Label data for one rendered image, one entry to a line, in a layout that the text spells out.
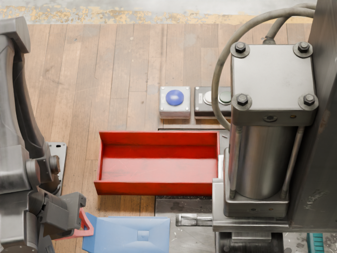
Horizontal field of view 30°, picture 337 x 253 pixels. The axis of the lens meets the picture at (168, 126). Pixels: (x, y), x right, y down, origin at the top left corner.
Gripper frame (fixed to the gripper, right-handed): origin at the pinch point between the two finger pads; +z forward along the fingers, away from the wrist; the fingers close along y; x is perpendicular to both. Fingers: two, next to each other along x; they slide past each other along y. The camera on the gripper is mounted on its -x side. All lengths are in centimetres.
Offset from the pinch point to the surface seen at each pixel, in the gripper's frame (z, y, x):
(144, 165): 13.5, 1.9, 18.3
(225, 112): 20.6, 17.4, 30.3
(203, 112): 18.3, 13.5, 30.3
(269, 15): -30, 51, 7
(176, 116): 17.0, 7.3, 30.4
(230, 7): 107, -25, 141
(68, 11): 71, -86, 139
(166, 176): 15.8, 5.9, 15.7
